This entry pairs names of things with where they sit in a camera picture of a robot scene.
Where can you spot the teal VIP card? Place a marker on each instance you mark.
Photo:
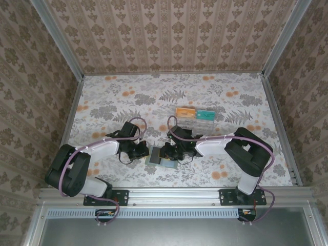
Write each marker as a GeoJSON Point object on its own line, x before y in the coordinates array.
{"type": "Point", "coordinates": [205, 115]}

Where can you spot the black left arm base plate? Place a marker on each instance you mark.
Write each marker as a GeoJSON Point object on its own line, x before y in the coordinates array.
{"type": "Point", "coordinates": [123, 197]}

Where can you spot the orange card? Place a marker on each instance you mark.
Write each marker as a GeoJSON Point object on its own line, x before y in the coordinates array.
{"type": "Point", "coordinates": [185, 112]}

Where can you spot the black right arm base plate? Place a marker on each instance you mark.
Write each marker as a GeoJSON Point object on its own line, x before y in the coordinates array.
{"type": "Point", "coordinates": [225, 197]}

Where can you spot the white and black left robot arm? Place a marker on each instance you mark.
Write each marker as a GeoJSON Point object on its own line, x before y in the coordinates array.
{"type": "Point", "coordinates": [100, 149]}

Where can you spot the grey metal panel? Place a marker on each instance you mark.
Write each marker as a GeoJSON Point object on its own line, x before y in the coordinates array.
{"type": "Point", "coordinates": [174, 233]}

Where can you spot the aluminium table end rail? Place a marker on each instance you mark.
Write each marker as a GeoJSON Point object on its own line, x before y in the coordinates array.
{"type": "Point", "coordinates": [174, 73]}

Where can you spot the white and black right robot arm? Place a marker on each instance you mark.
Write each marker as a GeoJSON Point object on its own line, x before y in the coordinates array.
{"type": "Point", "coordinates": [212, 149]}

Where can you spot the aluminium frame post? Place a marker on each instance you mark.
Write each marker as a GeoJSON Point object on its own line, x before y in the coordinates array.
{"type": "Point", "coordinates": [284, 38]}
{"type": "Point", "coordinates": [57, 38]}

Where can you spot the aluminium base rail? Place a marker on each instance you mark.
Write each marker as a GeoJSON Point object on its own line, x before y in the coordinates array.
{"type": "Point", "coordinates": [174, 196]}

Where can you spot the aluminium table side rail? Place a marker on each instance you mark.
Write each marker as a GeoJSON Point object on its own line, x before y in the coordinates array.
{"type": "Point", "coordinates": [280, 123]}
{"type": "Point", "coordinates": [73, 115]}

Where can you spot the green card holder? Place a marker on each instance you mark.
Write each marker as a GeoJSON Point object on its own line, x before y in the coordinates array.
{"type": "Point", "coordinates": [170, 165]}

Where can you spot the clear acrylic card box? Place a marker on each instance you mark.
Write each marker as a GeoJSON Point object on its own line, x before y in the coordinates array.
{"type": "Point", "coordinates": [202, 126]}

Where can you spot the dark grey card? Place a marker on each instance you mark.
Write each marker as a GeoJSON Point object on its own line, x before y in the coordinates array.
{"type": "Point", "coordinates": [155, 156]}

